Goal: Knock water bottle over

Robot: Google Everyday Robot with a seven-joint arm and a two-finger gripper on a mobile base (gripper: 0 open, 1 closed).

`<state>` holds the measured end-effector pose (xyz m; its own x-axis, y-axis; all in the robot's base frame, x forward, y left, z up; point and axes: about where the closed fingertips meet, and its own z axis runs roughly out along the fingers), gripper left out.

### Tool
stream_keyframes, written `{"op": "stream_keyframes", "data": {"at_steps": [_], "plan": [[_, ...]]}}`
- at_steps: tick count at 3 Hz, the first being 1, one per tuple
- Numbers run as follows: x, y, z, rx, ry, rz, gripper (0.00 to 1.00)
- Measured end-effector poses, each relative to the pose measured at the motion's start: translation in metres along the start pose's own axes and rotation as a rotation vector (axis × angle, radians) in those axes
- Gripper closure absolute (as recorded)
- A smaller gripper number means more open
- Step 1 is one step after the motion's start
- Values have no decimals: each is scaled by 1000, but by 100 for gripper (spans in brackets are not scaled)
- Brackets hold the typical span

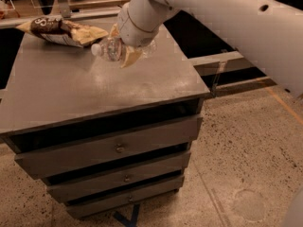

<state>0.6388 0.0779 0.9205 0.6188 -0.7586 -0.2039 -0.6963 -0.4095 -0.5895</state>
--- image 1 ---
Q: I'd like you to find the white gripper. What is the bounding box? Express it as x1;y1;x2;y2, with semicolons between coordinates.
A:
109;4;159;68

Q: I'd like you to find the top grey drawer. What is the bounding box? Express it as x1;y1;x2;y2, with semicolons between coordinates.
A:
15;114;202;179

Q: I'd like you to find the middle grey drawer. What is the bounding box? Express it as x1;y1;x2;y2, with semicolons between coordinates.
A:
46;150;190;202

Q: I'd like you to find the bottom grey drawer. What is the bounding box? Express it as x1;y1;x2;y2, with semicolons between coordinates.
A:
66;175;185;218

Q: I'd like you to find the clear plastic water bottle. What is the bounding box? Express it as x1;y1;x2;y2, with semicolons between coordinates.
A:
91;37;157;62

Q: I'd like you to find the grey drawer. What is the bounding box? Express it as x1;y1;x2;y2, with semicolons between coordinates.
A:
15;114;202;179
66;175;185;218
46;150;190;202

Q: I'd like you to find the grey three-drawer cabinet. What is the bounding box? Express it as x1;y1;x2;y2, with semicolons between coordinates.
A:
0;29;207;207

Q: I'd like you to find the grey metal railing frame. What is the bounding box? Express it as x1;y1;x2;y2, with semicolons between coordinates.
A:
0;0;303;98

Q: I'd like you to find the brown and yellow chip bag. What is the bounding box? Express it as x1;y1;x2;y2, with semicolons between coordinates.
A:
16;17;108;47

